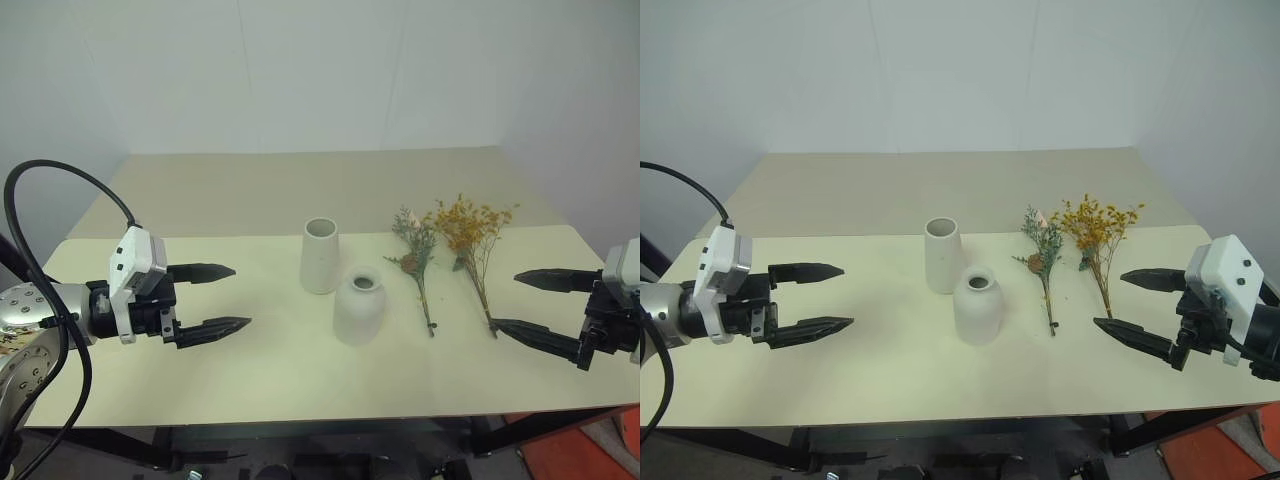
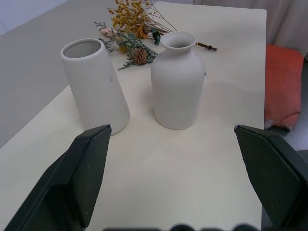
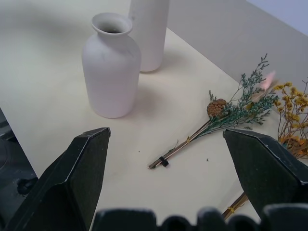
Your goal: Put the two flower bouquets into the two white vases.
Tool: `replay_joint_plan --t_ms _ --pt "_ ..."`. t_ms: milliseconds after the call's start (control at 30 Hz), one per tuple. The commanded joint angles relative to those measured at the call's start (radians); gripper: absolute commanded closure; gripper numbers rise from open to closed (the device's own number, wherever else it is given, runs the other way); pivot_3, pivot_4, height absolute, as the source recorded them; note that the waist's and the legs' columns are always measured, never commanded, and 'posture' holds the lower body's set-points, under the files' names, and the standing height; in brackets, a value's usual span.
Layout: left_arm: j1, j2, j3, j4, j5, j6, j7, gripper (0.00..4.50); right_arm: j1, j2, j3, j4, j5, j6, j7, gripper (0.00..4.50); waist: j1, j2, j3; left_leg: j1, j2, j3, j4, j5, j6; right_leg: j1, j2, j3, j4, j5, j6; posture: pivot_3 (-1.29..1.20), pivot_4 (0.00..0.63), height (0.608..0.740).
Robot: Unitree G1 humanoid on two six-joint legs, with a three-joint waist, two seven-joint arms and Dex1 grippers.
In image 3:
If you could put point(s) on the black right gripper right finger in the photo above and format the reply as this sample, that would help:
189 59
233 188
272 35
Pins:
262 173

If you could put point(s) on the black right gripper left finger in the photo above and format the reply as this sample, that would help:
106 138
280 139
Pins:
65 180

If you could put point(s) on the short white ceramic vase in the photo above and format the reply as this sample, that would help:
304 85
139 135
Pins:
111 69

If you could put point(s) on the tall white cylinder vase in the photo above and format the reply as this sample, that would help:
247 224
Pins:
150 33

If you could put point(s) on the yellow dried flower bundle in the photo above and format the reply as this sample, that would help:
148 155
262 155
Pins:
292 115

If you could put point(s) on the green pinecone dried flower bundle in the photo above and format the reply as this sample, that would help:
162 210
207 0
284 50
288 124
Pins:
216 113

